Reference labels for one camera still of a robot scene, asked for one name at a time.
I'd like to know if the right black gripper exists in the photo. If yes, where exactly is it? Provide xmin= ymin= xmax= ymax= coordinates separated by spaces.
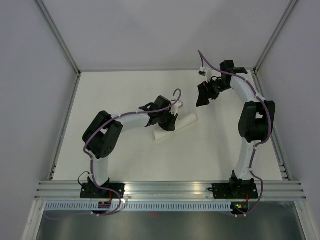
xmin=196 ymin=77 xmax=232 ymax=107

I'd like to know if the white cloth napkin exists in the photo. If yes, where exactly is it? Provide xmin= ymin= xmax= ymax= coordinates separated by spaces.
xmin=153 ymin=113 xmax=198 ymax=142

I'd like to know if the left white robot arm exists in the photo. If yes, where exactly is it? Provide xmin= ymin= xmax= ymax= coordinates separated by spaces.
xmin=82 ymin=95 xmax=183 ymax=198

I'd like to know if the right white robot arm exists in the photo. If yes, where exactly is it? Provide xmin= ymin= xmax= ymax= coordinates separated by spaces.
xmin=196 ymin=60 xmax=276 ymax=198

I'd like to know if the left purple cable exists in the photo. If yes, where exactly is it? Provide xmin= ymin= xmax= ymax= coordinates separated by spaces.
xmin=44 ymin=89 xmax=183 ymax=221

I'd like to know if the purple cable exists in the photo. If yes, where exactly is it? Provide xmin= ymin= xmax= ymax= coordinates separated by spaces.
xmin=197 ymin=49 xmax=273 ymax=218
xmin=44 ymin=89 xmax=183 ymax=221

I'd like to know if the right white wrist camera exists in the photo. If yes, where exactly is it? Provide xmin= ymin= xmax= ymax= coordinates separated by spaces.
xmin=198 ymin=67 xmax=212 ymax=79

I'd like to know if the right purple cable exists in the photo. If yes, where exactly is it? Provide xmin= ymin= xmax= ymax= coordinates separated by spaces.
xmin=197 ymin=49 xmax=273 ymax=218

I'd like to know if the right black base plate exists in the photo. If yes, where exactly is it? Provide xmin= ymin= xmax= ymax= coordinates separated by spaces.
xmin=210 ymin=183 xmax=259 ymax=200

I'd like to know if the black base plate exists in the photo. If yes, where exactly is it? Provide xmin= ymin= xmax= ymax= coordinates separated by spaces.
xmin=210 ymin=183 xmax=259 ymax=200
xmin=80 ymin=182 xmax=125 ymax=200

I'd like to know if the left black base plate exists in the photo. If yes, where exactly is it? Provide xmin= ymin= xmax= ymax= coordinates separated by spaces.
xmin=80 ymin=182 xmax=125 ymax=200

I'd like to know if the front aluminium rail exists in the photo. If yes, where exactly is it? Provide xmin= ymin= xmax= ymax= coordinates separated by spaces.
xmin=33 ymin=180 xmax=307 ymax=202

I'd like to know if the white slotted cable duct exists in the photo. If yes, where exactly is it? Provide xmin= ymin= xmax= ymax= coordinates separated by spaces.
xmin=45 ymin=201 xmax=232 ymax=212

